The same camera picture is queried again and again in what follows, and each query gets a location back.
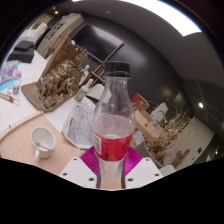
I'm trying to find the brown cardboard box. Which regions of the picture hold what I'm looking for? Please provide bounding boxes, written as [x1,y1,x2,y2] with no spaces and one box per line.
[133,108,164,141]

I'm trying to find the printed newspaper sheets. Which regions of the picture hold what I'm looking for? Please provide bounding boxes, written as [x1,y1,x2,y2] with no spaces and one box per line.
[60,96,98,150]

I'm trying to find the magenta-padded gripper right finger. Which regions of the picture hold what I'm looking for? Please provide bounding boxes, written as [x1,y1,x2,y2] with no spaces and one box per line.
[122,145,164,190]

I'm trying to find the long ceiling light panel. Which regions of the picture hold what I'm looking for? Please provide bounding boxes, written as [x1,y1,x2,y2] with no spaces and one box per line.
[71,0,203,38]

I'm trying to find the red box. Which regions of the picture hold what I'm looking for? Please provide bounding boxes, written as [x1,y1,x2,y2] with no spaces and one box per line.
[130,92,151,112]

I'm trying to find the beige wooden drawing board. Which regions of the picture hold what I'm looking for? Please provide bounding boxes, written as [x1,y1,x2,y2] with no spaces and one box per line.
[0,111,84,177]

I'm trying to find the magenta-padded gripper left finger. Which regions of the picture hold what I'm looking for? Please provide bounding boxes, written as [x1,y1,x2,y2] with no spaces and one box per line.
[59,145,102,190]

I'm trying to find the grey pot with dried plant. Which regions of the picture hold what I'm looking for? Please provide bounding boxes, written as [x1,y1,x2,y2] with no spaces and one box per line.
[133,106,193,168]

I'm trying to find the wooden figure statue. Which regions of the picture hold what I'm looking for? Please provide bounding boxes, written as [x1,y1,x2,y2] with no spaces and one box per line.
[171,148,191,169]

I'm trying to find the small paint jar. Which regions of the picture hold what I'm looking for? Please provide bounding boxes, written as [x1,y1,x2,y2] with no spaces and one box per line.
[12,80,21,96]

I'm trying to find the wooden easel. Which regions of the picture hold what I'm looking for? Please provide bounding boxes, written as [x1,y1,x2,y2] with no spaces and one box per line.
[84,63,108,88]

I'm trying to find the white bottle with green label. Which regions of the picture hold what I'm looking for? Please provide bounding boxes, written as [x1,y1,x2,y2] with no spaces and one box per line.
[73,78,94,103]

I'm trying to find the black flat box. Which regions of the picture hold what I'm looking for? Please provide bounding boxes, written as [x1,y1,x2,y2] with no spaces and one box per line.
[7,39,36,64]

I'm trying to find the white ceramic mug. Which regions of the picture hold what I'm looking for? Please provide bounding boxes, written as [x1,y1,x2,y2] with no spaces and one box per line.
[30,125,57,163]

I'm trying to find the colourful book stack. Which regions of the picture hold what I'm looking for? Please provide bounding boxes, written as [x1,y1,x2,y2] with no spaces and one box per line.
[0,59,24,93]

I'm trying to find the clear bottle with red label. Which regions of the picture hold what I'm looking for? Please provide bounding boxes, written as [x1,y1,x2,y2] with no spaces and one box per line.
[92,60,137,183]

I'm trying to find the black wall screen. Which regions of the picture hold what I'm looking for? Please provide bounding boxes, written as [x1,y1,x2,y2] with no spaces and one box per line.
[71,23,125,64]

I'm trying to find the white plaster bust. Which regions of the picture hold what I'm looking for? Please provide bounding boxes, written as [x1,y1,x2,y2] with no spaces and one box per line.
[81,64,91,80]

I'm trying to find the white plastic chair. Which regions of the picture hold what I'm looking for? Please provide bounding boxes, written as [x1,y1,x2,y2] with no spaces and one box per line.
[85,83,105,101]

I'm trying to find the red and wood marker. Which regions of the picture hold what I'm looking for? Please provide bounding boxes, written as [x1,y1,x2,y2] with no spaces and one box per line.
[0,92,20,106]

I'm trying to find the white plaster torso statue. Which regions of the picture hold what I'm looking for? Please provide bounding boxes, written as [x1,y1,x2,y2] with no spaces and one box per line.
[150,102,169,123]

